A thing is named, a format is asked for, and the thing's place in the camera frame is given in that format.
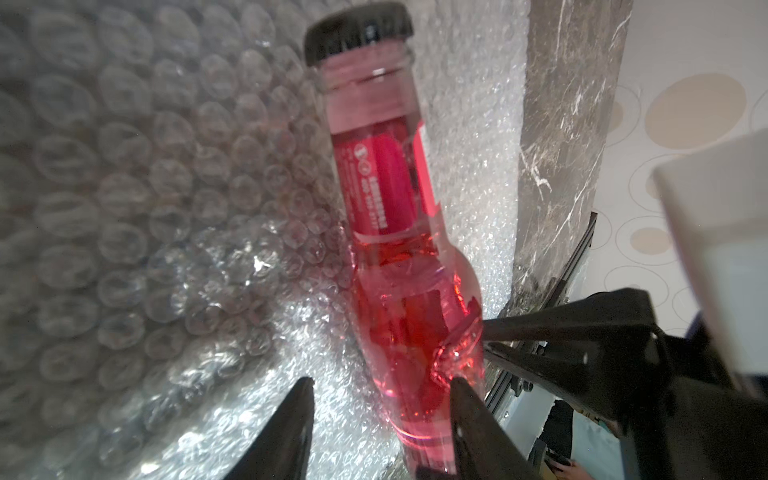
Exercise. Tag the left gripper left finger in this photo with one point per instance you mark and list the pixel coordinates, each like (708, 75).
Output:
(282, 448)

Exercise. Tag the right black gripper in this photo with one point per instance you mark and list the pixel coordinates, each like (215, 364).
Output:
(680, 418)

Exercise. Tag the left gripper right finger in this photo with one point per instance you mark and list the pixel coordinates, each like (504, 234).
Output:
(482, 450)

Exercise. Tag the red drink bottle front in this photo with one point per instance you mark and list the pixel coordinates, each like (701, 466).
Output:
(418, 301)

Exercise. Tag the single bubble wrap sheet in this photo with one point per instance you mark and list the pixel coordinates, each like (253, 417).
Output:
(175, 252)

